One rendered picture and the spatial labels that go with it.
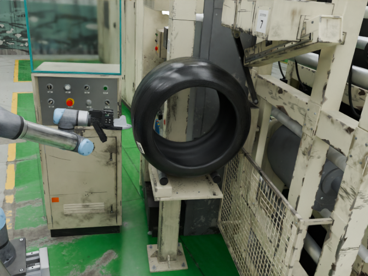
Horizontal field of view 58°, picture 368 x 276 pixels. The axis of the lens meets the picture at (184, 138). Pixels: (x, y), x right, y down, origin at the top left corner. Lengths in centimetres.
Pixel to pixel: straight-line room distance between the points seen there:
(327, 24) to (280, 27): 16
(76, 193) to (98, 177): 20
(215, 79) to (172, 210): 105
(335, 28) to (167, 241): 171
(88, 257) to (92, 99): 113
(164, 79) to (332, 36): 70
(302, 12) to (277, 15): 10
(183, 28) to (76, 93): 87
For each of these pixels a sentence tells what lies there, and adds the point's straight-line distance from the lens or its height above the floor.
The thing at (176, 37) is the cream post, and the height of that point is 157.
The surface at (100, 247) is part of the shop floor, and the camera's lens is 269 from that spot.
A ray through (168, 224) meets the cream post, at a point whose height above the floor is 34.
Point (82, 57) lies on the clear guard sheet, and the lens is 224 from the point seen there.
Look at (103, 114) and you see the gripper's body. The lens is 161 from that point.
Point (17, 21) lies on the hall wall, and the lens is 1045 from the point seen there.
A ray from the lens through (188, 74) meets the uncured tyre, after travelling 151.
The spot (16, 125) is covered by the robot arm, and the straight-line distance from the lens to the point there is 137.
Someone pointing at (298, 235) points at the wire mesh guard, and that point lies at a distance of 143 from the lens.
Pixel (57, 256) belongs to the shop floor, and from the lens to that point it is 268.
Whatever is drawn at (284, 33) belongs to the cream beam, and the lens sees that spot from 135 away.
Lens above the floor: 176
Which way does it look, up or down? 23 degrees down
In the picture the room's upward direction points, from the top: 4 degrees clockwise
